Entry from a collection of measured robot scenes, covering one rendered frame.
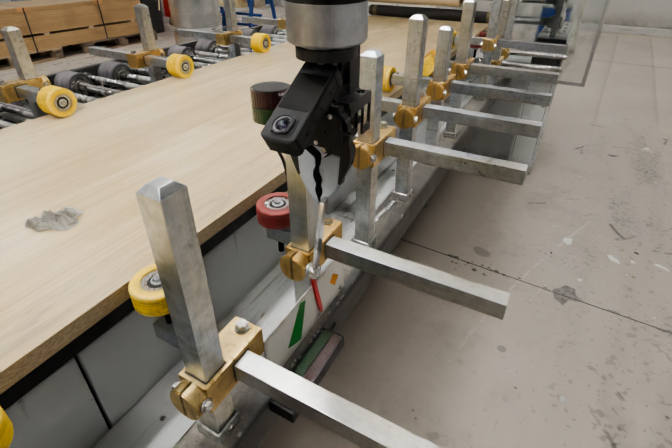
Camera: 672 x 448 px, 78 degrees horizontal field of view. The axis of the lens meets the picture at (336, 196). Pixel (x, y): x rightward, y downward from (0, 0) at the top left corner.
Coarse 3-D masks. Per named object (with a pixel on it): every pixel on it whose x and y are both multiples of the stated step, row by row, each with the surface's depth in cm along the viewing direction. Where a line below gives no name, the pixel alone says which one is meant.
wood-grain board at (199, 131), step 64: (256, 64) 168; (384, 64) 168; (64, 128) 110; (128, 128) 110; (192, 128) 110; (256, 128) 110; (0, 192) 81; (64, 192) 81; (128, 192) 81; (192, 192) 81; (256, 192) 82; (0, 256) 65; (64, 256) 65; (128, 256) 65; (0, 320) 54; (64, 320) 54; (0, 384) 47
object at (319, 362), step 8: (336, 336) 76; (328, 344) 75; (336, 344) 75; (320, 352) 73; (328, 352) 73; (320, 360) 72; (312, 368) 70; (320, 368) 70; (304, 376) 69; (312, 376) 69; (288, 408) 64
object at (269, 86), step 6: (258, 84) 61; (264, 84) 61; (270, 84) 61; (276, 84) 61; (282, 84) 61; (258, 90) 59; (264, 90) 59; (270, 90) 59; (276, 90) 59; (282, 90) 59; (258, 108) 60; (282, 156) 65; (282, 162) 66
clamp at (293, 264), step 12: (324, 228) 76; (336, 228) 76; (324, 240) 73; (288, 252) 71; (300, 252) 70; (312, 252) 70; (324, 252) 74; (288, 264) 70; (300, 264) 69; (288, 276) 72; (300, 276) 70
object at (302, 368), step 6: (324, 330) 77; (324, 336) 76; (318, 342) 75; (324, 342) 75; (312, 348) 74; (318, 348) 74; (306, 354) 73; (312, 354) 73; (306, 360) 72; (312, 360) 72; (300, 366) 71; (306, 366) 71; (294, 372) 70; (300, 372) 70
